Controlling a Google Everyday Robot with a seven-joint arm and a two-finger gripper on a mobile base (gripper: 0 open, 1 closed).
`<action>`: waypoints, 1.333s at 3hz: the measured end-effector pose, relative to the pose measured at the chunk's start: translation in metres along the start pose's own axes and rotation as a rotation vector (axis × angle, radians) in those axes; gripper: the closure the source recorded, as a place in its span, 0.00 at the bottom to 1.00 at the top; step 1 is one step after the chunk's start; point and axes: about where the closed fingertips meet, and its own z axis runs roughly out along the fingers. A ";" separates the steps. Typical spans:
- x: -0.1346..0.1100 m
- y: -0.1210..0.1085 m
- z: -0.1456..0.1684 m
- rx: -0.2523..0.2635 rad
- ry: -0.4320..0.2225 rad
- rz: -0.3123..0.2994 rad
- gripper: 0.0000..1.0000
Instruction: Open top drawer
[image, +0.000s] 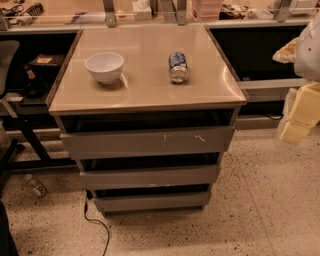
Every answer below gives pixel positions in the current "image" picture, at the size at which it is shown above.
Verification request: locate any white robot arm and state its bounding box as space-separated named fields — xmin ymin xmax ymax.
xmin=278 ymin=13 xmax=320 ymax=145

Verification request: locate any blue soda can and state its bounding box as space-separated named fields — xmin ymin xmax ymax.
xmin=169 ymin=52 xmax=189 ymax=84

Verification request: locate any grey bottom drawer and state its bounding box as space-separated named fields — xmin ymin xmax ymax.
xmin=93 ymin=191 xmax=211 ymax=213

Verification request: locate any black box with label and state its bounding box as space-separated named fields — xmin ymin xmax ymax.
xmin=27 ymin=54 xmax=65 ymax=70

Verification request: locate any pink plastic basket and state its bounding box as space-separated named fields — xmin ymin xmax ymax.
xmin=192 ymin=0 xmax=222 ymax=21

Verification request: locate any clear plastic bottle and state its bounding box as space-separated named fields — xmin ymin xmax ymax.
xmin=24 ymin=174 xmax=47 ymax=197

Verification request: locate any grey drawer cabinet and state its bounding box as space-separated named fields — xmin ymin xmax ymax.
xmin=45 ymin=23 xmax=250 ymax=218

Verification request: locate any grey drawer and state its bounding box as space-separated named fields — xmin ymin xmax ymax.
xmin=93 ymin=191 xmax=211 ymax=213
xmin=61 ymin=126 xmax=234 ymax=160
xmin=80 ymin=165 xmax=219 ymax=190

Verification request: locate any black coiled tool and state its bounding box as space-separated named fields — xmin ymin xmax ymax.
xmin=17 ymin=2 xmax=44 ymax=26

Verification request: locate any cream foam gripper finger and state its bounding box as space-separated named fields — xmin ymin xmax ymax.
xmin=278 ymin=82 xmax=320 ymax=145

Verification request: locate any grey middle drawer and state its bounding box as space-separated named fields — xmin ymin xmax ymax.
xmin=80 ymin=165 xmax=219 ymax=190

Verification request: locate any black floor cable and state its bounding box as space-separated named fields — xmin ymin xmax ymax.
xmin=83 ymin=190 xmax=111 ymax=256

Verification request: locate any grey top drawer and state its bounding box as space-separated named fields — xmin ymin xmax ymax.
xmin=61 ymin=126 xmax=234 ymax=160

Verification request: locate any white ceramic bowl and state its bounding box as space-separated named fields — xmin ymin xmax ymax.
xmin=85 ymin=52 xmax=124 ymax=84

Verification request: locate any white tissue box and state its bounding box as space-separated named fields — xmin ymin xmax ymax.
xmin=132 ymin=0 xmax=152 ymax=20

